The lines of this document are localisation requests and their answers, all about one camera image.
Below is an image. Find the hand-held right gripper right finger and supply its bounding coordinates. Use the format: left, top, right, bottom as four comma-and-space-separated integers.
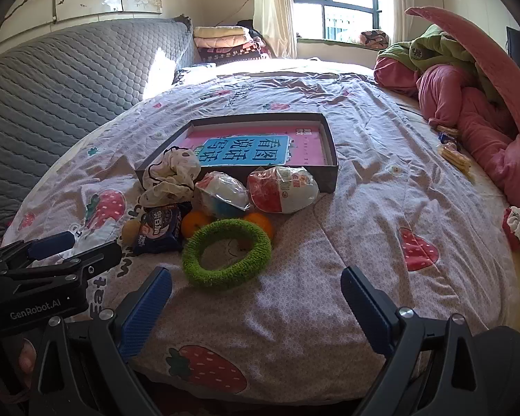
340, 266, 486, 416

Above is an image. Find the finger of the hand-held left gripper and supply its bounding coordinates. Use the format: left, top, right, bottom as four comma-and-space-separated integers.
0, 240, 123, 289
0, 231, 76, 271

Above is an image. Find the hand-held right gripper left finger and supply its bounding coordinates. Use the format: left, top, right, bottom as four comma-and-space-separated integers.
28, 266, 174, 416

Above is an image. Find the small beige ball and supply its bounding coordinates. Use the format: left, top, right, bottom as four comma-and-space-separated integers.
122, 219, 142, 241

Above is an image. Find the green fuzzy ring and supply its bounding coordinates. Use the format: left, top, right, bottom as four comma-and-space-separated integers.
181, 219, 273, 291

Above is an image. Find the dark blue snack packet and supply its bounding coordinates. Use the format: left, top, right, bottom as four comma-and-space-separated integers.
132, 203, 193, 255

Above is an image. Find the orange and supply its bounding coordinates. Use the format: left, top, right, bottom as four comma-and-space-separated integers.
245, 211, 275, 240
181, 210, 213, 240

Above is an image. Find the blue toy egg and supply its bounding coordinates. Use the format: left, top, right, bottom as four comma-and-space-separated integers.
193, 171, 251, 218

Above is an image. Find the dark cardboard box tray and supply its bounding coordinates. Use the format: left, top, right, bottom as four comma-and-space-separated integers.
135, 112, 339, 194

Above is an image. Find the red toy egg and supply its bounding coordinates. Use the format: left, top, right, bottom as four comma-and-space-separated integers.
247, 165, 320, 214

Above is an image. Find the person's left hand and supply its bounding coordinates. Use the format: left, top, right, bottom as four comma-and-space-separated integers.
0, 338, 40, 399

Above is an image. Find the strawberry printed bedsheet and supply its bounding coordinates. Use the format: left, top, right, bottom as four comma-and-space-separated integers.
0, 58, 520, 399

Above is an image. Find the grey quilted headboard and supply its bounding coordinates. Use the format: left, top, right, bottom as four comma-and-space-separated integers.
0, 16, 200, 248

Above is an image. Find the large yellow biscuit packet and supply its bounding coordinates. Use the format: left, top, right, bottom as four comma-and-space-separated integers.
437, 143, 473, 173

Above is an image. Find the pink book with blue label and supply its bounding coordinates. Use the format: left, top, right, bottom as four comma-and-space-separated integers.
173, 127, 330, 170

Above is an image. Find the pink blanket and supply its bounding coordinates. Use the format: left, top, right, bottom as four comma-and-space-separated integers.
375, 6, 520, 209

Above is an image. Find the stack of folded blankets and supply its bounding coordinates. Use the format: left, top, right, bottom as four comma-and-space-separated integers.
193, 25, 271, 65

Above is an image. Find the green blanket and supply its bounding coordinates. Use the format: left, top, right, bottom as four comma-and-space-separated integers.
378, 24, 503, 105

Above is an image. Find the patterned cushion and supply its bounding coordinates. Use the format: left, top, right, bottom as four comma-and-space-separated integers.
359, 29, 391, 50

